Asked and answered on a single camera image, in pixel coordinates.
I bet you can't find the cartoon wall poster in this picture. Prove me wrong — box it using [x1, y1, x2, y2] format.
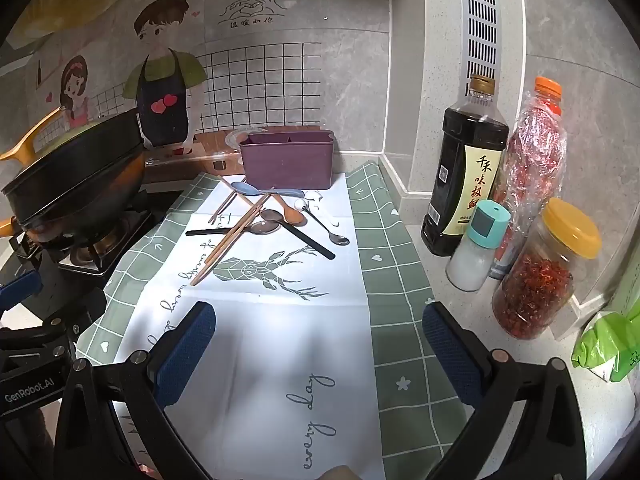
[0, 0, 321, 163]

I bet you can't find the dark soy sauce bottle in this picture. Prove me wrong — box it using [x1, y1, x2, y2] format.
[420, 74, 510, 258]

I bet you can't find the gas stove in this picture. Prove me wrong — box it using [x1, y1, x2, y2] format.
[0, 200, 176, 281]

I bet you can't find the yellow lid chili jar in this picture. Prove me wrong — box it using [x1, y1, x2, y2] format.
[491, 197, 602, 341]

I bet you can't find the small white spoon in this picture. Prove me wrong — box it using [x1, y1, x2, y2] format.
[293, 190, 325, 211]

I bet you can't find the yellow pot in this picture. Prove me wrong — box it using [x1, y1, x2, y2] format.
[0, 107, 128, 162]

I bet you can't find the orange cap chili bottle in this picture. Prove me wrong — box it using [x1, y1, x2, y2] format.
[492, 76, 568, 281]

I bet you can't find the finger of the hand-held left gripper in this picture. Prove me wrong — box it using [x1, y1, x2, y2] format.
[0, 310, 76, 356]
[0, 269, 45, 307]

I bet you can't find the purple plastic utensil holder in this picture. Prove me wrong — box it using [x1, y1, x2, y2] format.
[239, 129, 336, 190]

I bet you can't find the black wok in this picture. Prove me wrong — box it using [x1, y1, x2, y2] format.
[0, 107, 148, 241]

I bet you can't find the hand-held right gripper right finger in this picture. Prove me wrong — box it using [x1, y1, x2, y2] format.
[421, 302, 587, 480]

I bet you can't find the metal spoon black handle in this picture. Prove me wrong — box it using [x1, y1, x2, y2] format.
[260, 208, 336, 261]
[186, 220, 281, 237]

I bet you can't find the green checked tablecloth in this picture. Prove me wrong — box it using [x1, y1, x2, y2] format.
[75, 160, 481, 480]

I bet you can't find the white vent grille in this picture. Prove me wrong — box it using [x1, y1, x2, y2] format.
[457, 0, 503, 96]

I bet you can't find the slim metal spoon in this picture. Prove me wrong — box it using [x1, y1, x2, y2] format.
[301, 205, 351, 247]

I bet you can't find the wooden spoon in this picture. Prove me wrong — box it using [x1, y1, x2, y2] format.
[270, 189, 307, 227]

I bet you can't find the wooden chopstick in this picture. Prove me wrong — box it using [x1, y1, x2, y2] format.
[208, 180, 247, 225]
[219, 175, 257, 207]
[191, 195, 271, 286]
[212, 192, 240, 226]
[202, 189, 276, 273]

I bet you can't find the teal lid salt shaker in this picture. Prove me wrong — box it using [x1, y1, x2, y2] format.
[445, 199, 512, 291]

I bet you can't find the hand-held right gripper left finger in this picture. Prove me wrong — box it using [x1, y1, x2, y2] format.
[52, 301, 217, 480]

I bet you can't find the green plastic bag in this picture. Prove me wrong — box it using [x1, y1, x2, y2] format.
[571, 280, 640, 383]

